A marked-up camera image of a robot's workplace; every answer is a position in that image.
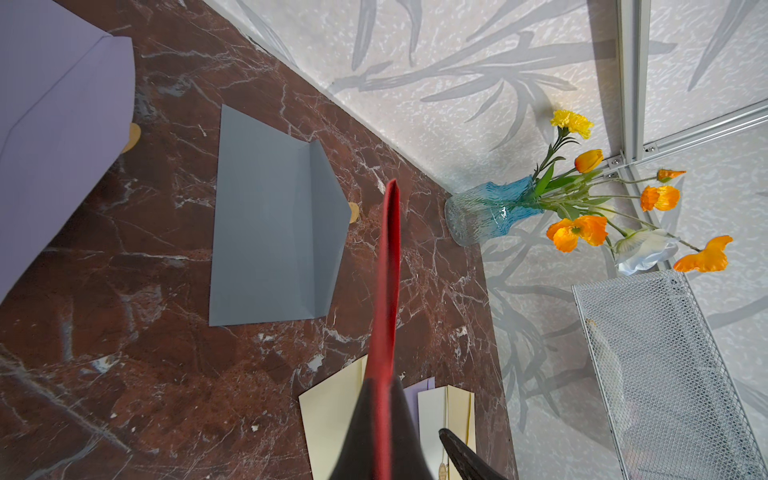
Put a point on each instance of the red envelope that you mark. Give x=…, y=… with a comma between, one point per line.
x=380, y=364

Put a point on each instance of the tan kraft envelope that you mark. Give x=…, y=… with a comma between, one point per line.
x=460, y=409

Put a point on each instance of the lilac envelope with gold seal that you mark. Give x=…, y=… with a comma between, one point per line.
x=67, y=103

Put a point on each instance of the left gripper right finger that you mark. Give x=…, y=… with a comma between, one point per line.
x=468, y=464

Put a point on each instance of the white wire basket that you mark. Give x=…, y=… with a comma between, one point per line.
x=672, y=407

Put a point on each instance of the cream white envelope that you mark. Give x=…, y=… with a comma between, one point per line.
x=432, y=417

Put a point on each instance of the pale yellow envelope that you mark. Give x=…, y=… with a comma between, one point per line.
x=326, y=411

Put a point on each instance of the blue glass vase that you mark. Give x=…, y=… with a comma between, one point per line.
x=490, y=210

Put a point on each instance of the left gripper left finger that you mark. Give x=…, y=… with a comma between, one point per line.
x=356, y=460

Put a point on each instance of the orange and yellow flowers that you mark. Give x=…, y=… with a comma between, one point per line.
x=586, y=200

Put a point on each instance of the horizontal aluminium frame bar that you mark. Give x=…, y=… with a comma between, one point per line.
x=737, y=121

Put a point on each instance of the grey envelope with gold seal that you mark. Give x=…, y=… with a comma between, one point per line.
x=281, y=223

